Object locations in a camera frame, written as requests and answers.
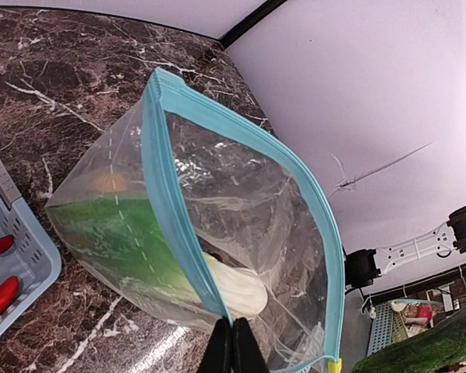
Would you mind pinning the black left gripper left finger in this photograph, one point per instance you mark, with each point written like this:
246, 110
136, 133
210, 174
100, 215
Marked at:
217, 356

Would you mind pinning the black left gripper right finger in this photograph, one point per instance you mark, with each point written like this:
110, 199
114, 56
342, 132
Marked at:
247, 357

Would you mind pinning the clear zip top bag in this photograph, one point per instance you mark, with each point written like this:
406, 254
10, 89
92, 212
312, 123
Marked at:
245, 219

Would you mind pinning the green cucumber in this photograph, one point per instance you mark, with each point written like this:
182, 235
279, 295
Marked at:
443, 345

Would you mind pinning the yellow mango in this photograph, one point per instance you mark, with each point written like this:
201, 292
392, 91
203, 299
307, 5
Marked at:
109, 183

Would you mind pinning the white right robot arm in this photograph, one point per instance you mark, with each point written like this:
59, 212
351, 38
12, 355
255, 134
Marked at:
365, 265

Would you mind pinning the blue background storage basket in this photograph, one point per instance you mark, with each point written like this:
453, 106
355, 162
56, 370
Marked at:
381, 329

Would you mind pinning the cream background storage basket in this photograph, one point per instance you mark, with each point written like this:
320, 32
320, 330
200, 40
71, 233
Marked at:
412, 317

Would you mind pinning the light blue plastic basket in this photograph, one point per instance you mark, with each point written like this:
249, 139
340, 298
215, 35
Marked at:
33, 258

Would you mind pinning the white power strip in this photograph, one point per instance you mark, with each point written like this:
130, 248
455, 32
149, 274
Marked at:
439, 242

